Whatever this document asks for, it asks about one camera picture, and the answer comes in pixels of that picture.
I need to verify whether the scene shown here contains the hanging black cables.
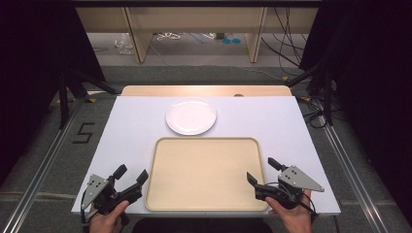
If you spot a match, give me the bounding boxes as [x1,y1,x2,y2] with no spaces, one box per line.
[260,7,309,80]

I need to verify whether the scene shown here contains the beige rectangular tray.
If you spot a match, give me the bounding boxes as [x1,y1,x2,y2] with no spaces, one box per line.
[144,136,270,213]

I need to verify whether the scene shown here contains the light wooden table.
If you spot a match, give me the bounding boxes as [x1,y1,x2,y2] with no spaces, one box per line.
[120,84,293,98]

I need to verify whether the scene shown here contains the aluminium floor rail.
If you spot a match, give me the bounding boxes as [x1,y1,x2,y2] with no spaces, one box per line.
[317,96,392,233]
[0,105,84,233]

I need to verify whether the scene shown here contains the black floor cables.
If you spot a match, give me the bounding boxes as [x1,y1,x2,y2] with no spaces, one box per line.
[299,96,329,129]

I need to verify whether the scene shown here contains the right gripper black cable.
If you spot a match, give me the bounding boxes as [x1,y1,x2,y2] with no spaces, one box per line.
[299,191,318,225]

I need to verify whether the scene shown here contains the person's right hand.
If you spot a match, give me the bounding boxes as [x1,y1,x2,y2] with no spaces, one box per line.
[264,189,314,233]

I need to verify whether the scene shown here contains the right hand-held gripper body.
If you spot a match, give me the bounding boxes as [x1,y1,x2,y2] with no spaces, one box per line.
[255,165,326,211]

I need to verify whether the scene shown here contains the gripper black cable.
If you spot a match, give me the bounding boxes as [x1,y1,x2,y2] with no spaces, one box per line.
[80,189,91,228]
[299,191,318,225]

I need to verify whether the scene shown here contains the black metal stand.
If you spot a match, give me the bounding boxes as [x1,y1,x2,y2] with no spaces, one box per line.
[286,59,335,126]
[57,68,119,130]

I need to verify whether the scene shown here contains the white table cover board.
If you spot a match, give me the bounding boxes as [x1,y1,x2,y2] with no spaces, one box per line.
[71,95,342,218]

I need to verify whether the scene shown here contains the light wooden desk frame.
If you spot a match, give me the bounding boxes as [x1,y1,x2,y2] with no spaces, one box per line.
[75,6,321,65]

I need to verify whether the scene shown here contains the person's left hand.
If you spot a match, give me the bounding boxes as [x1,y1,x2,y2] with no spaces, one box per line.
[88,200,130,233]

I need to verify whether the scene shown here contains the clear plastic bag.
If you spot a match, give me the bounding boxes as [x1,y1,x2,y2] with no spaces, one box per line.
[114,32,134,55]

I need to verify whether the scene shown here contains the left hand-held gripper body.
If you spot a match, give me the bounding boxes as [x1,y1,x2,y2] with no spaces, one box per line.
[81,174,144,225]

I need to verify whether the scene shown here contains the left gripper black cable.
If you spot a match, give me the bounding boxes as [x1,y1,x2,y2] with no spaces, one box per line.
[80,189,91,228]

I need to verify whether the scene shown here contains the black curtain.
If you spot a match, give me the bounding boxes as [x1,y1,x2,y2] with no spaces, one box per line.
[0,0,107,187]
[298,0,412,226]

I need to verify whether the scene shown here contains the white round plate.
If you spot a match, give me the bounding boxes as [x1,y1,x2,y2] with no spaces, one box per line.
[164,96,218,137]

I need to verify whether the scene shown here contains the white coiled cable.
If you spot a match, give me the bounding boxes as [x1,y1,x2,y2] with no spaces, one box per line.
[156,31,183,42]

